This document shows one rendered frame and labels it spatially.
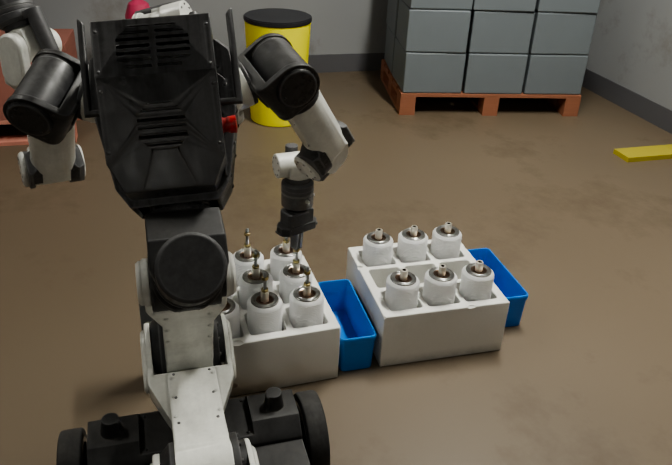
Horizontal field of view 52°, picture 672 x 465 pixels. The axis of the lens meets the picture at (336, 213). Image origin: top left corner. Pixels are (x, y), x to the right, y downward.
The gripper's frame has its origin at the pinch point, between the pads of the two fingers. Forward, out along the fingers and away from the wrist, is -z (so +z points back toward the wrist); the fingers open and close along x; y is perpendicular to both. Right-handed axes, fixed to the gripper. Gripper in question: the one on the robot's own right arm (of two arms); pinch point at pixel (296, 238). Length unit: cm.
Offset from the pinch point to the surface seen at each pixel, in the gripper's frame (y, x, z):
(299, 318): 13.2, 8.7, -16.1
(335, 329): 20.3, 1.7, -18.6
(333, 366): 20.3, 1.7, -31.6
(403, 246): 5.7, -38.7, -13.5
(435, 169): -62, -131, -36
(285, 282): 1.2, 4.6, -12.4
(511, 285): 29, -67, -27
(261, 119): -155, -95, -32
